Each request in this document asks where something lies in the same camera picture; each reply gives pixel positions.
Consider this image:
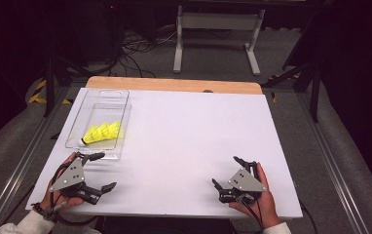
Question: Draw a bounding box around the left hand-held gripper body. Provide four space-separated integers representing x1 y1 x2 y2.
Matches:
48 152 105 206

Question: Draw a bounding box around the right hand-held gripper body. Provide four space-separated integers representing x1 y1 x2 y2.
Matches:
217 160 268 205

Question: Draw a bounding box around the yellow plastic shuttlecock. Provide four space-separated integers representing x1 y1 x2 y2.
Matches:
105 120 126 140
93 122 115 142
80 124 105 146

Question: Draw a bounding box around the clear plastic container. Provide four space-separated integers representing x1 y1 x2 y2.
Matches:
64 88 132 161

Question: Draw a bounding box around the person's left hand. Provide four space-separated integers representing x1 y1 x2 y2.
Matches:
39 151 85 211

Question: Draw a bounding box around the person's right hand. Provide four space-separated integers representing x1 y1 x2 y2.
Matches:
228 161 281 230

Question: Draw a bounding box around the dark wristband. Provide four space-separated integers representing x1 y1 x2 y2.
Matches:
31 202 58 222

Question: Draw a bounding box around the black tripod stand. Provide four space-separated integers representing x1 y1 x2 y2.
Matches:
42 55 93 118

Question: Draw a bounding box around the yellow black floor tape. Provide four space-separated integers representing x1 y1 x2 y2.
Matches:
27 79 73 105

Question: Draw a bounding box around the black metal stand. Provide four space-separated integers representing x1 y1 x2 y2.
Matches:
261 58 324 124

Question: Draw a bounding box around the white metal stand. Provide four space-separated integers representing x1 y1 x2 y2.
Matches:
172 4 266 77

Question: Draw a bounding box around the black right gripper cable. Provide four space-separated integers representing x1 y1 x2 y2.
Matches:
239 194 266 233

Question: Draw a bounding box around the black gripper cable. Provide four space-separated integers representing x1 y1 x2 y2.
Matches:
49 162 99 226
239 194 266 233

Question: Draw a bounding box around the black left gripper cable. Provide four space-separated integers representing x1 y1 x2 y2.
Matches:
49 162 99 226

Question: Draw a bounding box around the aluminium floor rail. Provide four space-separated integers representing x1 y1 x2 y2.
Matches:
295 92 370 234
0 86 75 234

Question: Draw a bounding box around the black cable beside table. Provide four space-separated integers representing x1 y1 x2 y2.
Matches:
299 201 318 234

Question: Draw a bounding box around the bundle of black floor cables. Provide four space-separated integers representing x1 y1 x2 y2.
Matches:
109 28 178 79

